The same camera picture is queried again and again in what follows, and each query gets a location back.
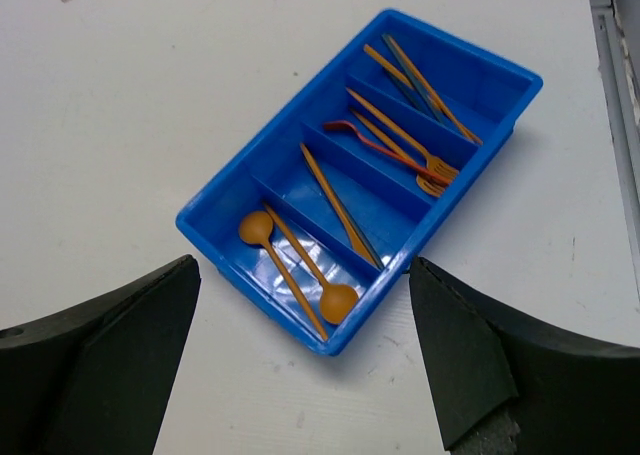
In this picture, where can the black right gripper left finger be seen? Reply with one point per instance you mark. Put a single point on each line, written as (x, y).
(96, 378)

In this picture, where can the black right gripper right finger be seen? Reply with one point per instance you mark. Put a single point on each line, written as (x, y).
(504, 382)

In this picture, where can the orange spoon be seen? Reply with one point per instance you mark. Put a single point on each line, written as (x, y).
(255, 229)
(337, 299)

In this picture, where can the dark blue plastic knife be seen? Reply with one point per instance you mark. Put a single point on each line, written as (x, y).
(367, 245)

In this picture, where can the orange plastic knife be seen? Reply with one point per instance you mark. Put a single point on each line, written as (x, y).
(356, 242)

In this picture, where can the orange fork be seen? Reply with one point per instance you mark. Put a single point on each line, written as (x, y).
(429, 186)
(433, 162)

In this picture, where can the blue divided plastic tray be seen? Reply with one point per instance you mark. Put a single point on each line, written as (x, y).
(486, 92)

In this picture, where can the red-orange plastic fork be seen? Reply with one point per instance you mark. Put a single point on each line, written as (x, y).
(343, 125)

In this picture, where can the orange chopstick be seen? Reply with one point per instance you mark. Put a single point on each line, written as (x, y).
(446, 111)
(404, 85)

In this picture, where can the dark blue chopstick short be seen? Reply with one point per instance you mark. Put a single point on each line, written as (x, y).
(411, 74)

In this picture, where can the aluminium table rail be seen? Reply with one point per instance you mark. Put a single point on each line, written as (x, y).
(622, 100)

